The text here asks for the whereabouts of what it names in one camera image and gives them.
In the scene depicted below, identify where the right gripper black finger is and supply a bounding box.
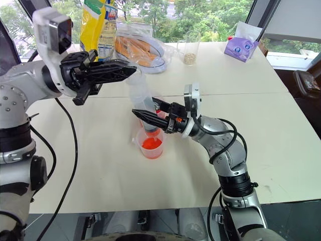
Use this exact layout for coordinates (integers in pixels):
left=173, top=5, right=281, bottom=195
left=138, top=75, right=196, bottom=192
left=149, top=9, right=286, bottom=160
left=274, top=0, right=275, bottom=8
left=131, top=108, right=172, bottom=131
left=152, top=97, right=172, bottom=114

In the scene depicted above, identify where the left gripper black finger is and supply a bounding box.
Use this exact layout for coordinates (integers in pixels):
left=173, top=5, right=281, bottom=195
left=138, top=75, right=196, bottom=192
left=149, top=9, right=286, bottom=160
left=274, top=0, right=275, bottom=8
left=87, top=59, right=138, bottom=75
left=86, top=71, right=135, bottom=85

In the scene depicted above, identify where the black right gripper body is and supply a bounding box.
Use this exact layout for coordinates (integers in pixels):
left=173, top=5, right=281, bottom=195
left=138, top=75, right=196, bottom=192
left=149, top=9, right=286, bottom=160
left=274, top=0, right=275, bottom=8
left=164, top=102, right=193, bottom=135

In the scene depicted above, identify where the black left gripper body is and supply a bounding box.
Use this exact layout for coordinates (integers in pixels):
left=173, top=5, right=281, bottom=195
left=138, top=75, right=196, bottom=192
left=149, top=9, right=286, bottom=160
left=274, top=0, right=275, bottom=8
left=59, top=49, right=102, bottom=106

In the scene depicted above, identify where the clear plastic bottle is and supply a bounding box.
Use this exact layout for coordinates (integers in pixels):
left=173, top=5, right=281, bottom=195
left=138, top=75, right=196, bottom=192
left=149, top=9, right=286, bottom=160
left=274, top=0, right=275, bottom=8
left=126, top=67, right=162, bottom=142

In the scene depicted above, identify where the bread in clear plastic bag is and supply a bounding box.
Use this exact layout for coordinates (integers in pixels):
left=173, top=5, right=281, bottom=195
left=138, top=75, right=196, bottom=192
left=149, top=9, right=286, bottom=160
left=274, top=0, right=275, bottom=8
left=114, top=23, right=177, bottom=75

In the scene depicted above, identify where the yellow snack bag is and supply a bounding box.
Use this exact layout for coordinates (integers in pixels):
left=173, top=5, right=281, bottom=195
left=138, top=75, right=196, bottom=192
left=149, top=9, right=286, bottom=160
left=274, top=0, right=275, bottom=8
left=79, top=0, right=119, bottom=63

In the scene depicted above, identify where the white round plate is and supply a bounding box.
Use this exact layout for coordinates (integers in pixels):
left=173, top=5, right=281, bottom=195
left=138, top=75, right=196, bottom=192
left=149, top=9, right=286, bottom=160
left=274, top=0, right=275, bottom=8
left=137, top=35, right=172, bottom=75

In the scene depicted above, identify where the clear jar with beans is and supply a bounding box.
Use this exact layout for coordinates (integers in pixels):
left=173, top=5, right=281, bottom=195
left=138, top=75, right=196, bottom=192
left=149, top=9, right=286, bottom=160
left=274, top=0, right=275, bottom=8
left=176, top=30, right=202, bottom=67

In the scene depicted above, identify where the purple tissue pack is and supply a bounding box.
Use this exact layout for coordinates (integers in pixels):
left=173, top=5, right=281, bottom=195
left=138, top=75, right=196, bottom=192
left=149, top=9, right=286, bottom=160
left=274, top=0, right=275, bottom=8
left=223, top=21, right=264, bottom=63

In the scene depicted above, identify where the dark rounded robot torso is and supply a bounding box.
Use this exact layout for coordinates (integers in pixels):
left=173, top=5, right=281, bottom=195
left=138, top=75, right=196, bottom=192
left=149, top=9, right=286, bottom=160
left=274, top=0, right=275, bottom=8
left=84, top=225, right=222, bottom=241

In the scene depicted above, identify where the black chair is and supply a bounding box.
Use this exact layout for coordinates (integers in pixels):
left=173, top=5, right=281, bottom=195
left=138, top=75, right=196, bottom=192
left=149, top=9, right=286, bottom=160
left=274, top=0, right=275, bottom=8
left=292, top=69, right=321, bottom=99

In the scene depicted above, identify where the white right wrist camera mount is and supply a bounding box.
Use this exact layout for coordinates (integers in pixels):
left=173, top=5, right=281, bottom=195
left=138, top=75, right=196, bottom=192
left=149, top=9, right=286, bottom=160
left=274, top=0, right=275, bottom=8
left=182, top=83, right=202, bottom=138

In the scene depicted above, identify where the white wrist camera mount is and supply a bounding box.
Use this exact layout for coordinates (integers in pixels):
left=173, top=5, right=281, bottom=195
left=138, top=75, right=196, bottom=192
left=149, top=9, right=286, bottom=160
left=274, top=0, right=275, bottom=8
left=32, top=7, right=74, bottom=98
left=182, top=83, right=202, bottom=138

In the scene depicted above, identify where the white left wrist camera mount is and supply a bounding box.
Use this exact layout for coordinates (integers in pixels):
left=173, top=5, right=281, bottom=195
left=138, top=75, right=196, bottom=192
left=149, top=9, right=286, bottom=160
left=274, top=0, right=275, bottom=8
left=32, top=7, right=74, bottom=98

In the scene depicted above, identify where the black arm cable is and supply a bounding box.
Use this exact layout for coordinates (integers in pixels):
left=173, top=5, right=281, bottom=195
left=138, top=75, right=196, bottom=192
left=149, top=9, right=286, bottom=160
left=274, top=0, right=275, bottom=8
left=206, top=186, right=228, bottom=241
left=43, top=97, right=79, bottom=241
left=190, top=109, right=248, bottom=164

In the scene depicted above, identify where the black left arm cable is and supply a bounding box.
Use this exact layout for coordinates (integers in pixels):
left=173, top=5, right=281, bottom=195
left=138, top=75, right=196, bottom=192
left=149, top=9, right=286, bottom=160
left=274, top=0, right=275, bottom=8
left=43, top=97, right=79, bottom=241

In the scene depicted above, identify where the black left elbow cable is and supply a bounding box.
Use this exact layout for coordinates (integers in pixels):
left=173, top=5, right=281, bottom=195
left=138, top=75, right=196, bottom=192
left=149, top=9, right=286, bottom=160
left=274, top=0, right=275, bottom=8
left=29, top=125, right=57, bottom=174

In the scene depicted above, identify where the black lower right arm cable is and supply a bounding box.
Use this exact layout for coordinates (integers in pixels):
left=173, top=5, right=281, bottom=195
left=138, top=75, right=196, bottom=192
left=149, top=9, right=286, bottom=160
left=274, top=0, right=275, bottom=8
left=206, top=186, right=228, bottom=241

